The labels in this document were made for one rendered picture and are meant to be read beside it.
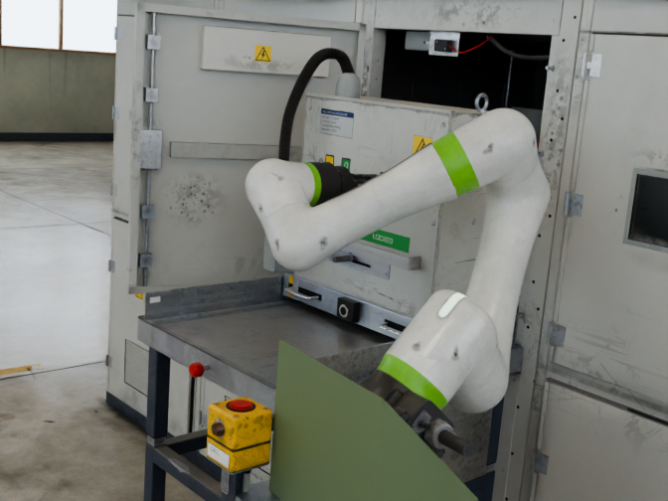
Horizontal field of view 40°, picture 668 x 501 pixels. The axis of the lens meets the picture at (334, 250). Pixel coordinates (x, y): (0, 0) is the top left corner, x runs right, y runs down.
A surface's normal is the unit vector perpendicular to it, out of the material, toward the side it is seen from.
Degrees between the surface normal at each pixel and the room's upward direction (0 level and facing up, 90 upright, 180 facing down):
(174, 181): 90
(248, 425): 90
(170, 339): 90
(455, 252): 90
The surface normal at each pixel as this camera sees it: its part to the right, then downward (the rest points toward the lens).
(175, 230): 0.39, 0.22
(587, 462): -0.75, 0.08
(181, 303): 0.65, 0.21
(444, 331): -0.05, -0.34
